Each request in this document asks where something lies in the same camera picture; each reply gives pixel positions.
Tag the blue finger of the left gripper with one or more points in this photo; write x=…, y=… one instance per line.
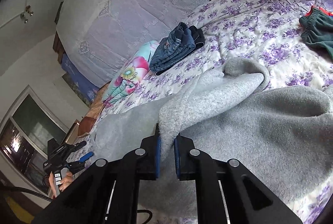
x=85, y=157

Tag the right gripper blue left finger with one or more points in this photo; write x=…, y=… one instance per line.
x=106, y=192

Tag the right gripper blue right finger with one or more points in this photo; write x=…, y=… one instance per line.
x=227, y=192

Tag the grey fleece sweatpants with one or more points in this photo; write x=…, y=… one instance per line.
x=283, y=136

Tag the person left hand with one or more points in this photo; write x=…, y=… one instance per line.
x=65, y=182

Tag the orange brown pillow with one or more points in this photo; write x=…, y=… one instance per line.
x=94, y=111

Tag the window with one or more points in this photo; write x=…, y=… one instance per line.
x=25, y=130

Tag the blue patterned cloth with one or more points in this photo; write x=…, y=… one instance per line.
x=81, y=86

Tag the folded floral turquoise pink blanket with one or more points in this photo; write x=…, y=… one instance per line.
x=130, y=75

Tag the folded blue denim jeans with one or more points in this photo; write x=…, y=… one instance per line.
x=182, y=41

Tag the purple floral bed sheet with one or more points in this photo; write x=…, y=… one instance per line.
x=265, y=31

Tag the dark green pants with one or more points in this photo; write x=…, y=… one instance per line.
x=317, y=29

